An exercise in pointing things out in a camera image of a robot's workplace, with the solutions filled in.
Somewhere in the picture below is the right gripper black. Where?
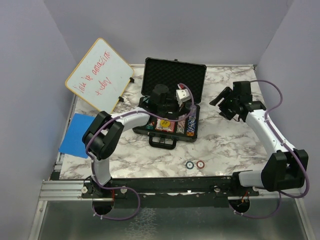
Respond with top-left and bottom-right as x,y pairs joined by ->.
209,86 -> 239,120

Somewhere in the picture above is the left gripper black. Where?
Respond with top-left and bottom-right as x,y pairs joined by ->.
158,97 -> 192,119

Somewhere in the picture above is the yellow big blind button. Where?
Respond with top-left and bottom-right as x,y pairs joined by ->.
160,119 -> 171,128

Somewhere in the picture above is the red playing card deck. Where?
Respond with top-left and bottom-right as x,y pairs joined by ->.
155,119 -> 176,133

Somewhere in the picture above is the black poker set case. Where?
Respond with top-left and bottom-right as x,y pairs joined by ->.
133,57 -> 207,150

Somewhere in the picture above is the red poker chip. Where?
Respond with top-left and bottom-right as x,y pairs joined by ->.
196,160 -> 205,169

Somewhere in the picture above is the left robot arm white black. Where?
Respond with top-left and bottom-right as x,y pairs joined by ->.
82,84 -> 191,198

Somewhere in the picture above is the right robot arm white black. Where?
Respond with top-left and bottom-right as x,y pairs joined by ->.
210,81 -> 309,196

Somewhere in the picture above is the green red chip stack row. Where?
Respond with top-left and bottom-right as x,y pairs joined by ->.
176,119 -> 188,135

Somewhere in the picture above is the purple blue chip stack row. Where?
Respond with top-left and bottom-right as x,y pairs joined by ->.
186,105 -> 197,137

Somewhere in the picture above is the blue flat sheet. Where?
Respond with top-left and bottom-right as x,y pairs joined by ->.
59,113 -> 95,159

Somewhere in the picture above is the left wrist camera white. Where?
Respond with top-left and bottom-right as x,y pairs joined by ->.
175,88 -> 191,106

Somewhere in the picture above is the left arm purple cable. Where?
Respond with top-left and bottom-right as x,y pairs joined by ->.
84,82 -> 197,187

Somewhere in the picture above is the whiteboard with yellow frame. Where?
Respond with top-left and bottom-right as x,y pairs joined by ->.
65,38 -> 134,114

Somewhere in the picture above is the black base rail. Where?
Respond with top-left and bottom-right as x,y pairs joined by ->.
81,176 -> 259,209

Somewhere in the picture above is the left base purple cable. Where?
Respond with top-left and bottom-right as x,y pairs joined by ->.
84,182 -> 142,221

